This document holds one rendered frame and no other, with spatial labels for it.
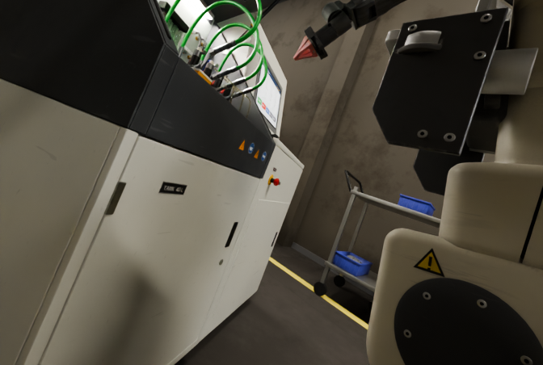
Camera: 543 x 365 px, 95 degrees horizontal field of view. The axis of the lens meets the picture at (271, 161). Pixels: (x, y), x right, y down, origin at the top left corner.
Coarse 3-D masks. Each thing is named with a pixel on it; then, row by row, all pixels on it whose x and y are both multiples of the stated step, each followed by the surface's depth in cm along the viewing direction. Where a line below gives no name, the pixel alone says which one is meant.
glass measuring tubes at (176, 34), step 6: (162, 6) 95; (168, 6) 96; (162, 12) 96; (174, 12) 99; (174, 18) 100; (180, 18) 103; (168, 24) 100; (174, 24) 103; (180, 24) 104; (186, 24) 106; (174, 30) 103; (180, 30) 106; (186, 30) 107; (174, 36) 106; (180, 36) 107
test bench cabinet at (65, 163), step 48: (0, 96) 53; (0, 144) 50; (48, 144) 46; (96, 144) 43; (0, 192) 48; (48, 192) 44; (96, 192) 41; (0, 240) 45; (48, 240) 42; (0, 288) 43; (48, 288) 40; (0, 336) 41; (48, 336) 41
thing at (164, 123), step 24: (192, 72) 50; (168, 96) 47; (192, 96) 52; (216, 96) 60; (168, 120) 49; (192, 120) 55; (216, 120) 63; (240, 120) 74; (168, 144) 51; (192, 144) 57; (216, 144) 66; (264, 144) 96; (240, 168) 84
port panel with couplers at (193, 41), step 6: (192, 18) 113; (198, 24) 117; (198, 30) 118; (192, 36) 116; (198, 36) 118; (204, 36) 123; (192, 42) 117; (198, 42) 121; (186, 48) 115; (192, 48) 119; (186, 54) 116; (186, 60) 117
